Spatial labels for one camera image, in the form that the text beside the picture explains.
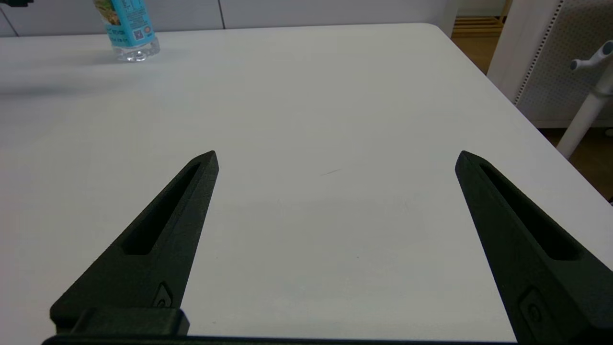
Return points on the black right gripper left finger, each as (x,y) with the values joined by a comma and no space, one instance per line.
(158,261)

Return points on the wooden shelf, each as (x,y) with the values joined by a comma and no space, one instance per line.
(479,24)

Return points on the soda water bottle blue label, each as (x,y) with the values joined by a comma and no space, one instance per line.
(128,24)

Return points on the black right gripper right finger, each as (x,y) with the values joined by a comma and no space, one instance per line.
(527,268)

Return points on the white side desk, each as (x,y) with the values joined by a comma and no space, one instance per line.
(582,120)

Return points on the white perforated panel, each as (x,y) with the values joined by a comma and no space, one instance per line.
(550,72)

